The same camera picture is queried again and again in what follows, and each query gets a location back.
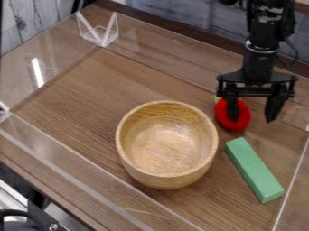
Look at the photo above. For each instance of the clear acrylic tray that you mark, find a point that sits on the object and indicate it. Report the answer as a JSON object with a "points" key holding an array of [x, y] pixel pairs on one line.
{"points": [[110, 131]]}

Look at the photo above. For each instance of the black metal stand base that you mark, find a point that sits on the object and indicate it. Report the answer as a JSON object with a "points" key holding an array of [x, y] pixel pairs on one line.
{"points": [[27, 218]]}

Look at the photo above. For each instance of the red plush strawberry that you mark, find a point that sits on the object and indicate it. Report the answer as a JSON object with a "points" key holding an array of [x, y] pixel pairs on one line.
{"points": [[222, 115]]}

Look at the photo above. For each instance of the light wooden bowl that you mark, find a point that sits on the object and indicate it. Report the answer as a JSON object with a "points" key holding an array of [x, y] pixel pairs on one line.
{"points": [[166, 141]]}

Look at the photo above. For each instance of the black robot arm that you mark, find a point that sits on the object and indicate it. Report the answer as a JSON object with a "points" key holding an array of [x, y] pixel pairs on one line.
{"points": [[271, 22]]}

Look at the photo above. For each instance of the green rectangular block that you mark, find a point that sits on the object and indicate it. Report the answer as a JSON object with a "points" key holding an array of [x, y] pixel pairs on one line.
{"points": [[260, 178]]}

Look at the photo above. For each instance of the clear acrylic corner bracket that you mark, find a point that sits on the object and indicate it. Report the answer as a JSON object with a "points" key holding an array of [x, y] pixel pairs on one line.
{"points": [[99, 35]]}

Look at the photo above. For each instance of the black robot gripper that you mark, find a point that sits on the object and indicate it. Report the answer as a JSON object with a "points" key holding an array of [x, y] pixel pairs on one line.
{"points": [[256, 80]]}

